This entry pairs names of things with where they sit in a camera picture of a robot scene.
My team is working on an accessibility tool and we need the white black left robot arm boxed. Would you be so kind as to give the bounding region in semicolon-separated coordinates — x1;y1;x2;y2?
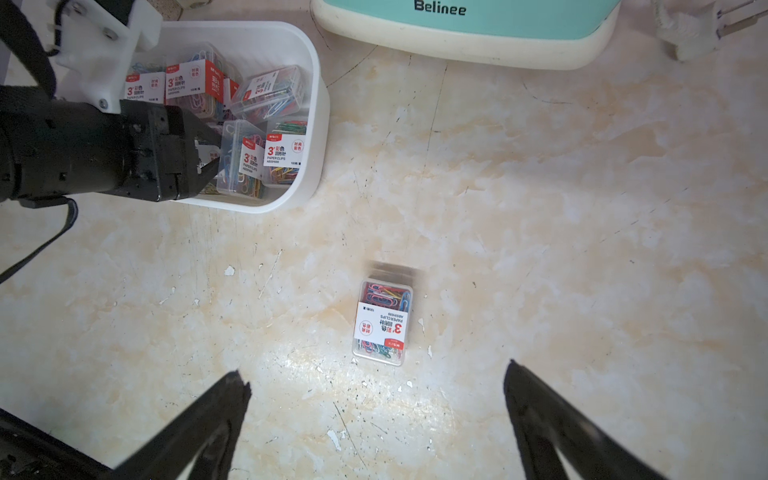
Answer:
1;1;221;226

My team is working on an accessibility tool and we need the mint green toaster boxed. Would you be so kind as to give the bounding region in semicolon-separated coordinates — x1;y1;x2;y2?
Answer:
310;1;621;70

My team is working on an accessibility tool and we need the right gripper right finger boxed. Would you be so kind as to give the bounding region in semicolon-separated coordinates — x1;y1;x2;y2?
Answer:
503;360;663;479

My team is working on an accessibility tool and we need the white plastic storage box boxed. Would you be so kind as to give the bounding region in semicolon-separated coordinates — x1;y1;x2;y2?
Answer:
124;21;330;214

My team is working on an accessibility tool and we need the paper clip box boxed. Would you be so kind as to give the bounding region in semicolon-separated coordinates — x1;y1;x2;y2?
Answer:
352;261;416;367
165;42;242;122
262;116;309;188
216;120;266;199
230;65;305;124

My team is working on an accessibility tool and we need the white toaster power plug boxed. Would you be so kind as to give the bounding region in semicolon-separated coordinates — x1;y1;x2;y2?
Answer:
651;1;767;62

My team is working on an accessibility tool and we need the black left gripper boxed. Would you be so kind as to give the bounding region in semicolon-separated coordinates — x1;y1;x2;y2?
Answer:
56;100;222;202

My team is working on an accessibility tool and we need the paper clip box in bin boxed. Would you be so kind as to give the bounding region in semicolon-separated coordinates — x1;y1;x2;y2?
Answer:
230;65;305;124
262;116;309;188
216;120;266;199
165;42;242;122

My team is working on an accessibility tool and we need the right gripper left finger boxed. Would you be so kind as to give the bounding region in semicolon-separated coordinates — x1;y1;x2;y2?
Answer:
110;371;251;479

